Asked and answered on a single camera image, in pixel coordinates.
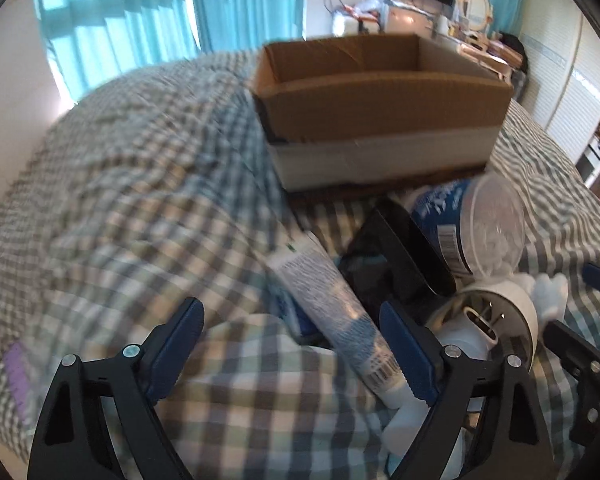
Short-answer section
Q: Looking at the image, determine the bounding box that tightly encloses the white wardrobe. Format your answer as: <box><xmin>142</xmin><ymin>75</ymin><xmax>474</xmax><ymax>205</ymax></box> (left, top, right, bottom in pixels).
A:
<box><xmin>519</xmin><ymin>0</ymin><xmax>600</xmax><ymax>162</ymax></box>

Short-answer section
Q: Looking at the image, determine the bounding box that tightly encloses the black round container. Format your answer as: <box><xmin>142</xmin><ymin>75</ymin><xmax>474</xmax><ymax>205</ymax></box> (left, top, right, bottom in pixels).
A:
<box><xmin>338</xmin><ymin>197</ymin><xmax>456</xmax><ymax>325</ymax></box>

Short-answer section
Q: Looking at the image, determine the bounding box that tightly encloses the white cartoon figurine lamp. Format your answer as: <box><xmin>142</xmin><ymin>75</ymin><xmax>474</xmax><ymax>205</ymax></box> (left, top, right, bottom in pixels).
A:
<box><xmin>510</xmin><ymin>273</ymin><xmax>569</xmax><ymax>326</ymax></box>

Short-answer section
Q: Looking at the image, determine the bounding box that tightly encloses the blue curtain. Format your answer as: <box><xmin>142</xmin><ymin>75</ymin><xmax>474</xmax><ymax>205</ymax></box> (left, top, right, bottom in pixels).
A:
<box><xmin>33</xmin><ymin>0</ymin><xmax>303</xmax><ymax>102</ymax></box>

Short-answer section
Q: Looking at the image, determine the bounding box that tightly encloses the white cream tube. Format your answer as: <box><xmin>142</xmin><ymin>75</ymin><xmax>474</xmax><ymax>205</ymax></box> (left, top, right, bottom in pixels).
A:
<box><xmin>267</xmin><ymin>233</ymin><xmax>416</xmax><ymax>409</ymax></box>

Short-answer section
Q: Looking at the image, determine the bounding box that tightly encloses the white cylindrical device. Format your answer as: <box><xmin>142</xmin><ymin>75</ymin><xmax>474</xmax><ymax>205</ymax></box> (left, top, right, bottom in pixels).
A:
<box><xmin>381</xmin><ymin>278</ymin><xmax>540</xmax><ymax>456</ymax></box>

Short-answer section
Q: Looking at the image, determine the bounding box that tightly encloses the brown cardboard box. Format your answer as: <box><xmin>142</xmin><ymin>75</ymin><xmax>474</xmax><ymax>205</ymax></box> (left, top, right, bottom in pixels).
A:
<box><xmin>250</xmin><ymin>34</ymin><xmax>513</xmax><ymax>193</ymax></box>

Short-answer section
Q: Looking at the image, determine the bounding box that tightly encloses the checkered bed cover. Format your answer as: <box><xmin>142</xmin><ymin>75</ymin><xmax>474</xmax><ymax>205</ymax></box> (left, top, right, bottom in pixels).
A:
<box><xmin>0</xmin><ymin>49</ymin><xmax>600</xmax><ymax>480</ymax></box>

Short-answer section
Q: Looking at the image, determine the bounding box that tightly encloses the blue cotton swab jar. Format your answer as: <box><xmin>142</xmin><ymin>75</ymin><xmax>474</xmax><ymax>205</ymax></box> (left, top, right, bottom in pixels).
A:
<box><xmin>405</xmin><ymin>172</ymin><xmax>524</xmax><ymax>280</ymax></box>

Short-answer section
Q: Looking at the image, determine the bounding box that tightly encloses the oval vanity mirror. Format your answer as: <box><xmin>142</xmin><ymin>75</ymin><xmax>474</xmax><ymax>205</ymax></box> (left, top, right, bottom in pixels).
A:
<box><xmin>456</xmin><ymin>0</ymin><xmax>493</xmax><ymax>34</ymax></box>

